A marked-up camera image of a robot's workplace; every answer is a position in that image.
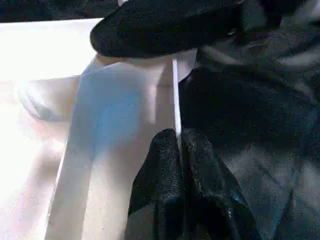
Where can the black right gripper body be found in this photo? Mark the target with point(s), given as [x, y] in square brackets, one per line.
[260, 13]

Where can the black mat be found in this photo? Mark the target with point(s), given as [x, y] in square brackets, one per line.
[250, 105]

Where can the white plastic table top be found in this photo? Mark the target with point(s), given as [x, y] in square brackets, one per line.
[50, 125]

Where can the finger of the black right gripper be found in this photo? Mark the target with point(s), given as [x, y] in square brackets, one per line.
[162, 27]

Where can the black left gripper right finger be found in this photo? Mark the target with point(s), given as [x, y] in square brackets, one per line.
[212, 205]

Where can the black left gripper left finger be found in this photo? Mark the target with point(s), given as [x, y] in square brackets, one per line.
[160, 195]

